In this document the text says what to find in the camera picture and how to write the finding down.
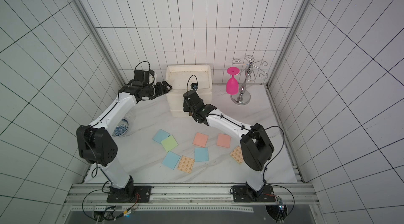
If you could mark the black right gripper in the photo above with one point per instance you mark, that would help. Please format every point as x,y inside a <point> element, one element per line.
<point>190,98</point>

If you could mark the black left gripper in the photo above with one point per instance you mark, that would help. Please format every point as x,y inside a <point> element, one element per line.
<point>161,90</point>

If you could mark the white plastic drawer cabinet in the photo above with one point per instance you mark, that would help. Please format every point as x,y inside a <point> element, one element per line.
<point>180,78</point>

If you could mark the pink sticky note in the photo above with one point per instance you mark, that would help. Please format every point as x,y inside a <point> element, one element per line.
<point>223,140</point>
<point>200,140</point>

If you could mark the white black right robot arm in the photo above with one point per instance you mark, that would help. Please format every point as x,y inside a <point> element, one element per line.
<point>256,146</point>

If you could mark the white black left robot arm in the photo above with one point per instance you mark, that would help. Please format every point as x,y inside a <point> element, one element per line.
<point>96,145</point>

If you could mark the blue sticky note upper left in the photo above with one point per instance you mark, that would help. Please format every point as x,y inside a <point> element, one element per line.
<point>160,136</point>

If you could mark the blue sticky note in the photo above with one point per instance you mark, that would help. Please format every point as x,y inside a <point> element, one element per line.
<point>160,136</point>
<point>171,160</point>
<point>201,154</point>

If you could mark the green sticky note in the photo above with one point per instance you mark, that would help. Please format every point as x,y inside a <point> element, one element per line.
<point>169,143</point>

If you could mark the blue sticky note center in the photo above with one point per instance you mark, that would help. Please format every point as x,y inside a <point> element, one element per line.
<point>201,154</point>

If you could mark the blue sticky note lower left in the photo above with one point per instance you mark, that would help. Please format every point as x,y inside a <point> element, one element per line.
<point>171,160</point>

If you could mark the orange patterned sticky note left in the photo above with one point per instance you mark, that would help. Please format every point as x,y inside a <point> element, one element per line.
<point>186,164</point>

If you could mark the orange patterned sticky note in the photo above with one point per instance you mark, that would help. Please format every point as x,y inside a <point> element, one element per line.
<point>186,164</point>
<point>237,155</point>

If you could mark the orange patterned sticky note right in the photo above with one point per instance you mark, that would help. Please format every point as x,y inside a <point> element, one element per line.
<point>237,155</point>

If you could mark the pink wine glass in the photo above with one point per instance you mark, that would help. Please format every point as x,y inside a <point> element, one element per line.
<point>232,85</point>

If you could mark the chrome glass holder stand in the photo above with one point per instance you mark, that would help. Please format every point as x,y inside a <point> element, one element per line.
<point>251,70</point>

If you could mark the blue white patterned plate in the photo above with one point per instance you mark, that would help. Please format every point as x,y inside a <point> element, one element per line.
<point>121,128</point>

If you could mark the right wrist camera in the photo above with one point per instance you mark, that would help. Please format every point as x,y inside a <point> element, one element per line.
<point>194,86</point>

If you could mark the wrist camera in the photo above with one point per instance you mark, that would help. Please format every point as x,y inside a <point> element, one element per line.
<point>143,77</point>
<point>194,86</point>

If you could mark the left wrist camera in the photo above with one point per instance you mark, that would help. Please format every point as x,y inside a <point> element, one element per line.
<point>143,77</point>

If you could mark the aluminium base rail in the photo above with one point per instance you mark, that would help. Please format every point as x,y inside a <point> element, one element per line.
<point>93,197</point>

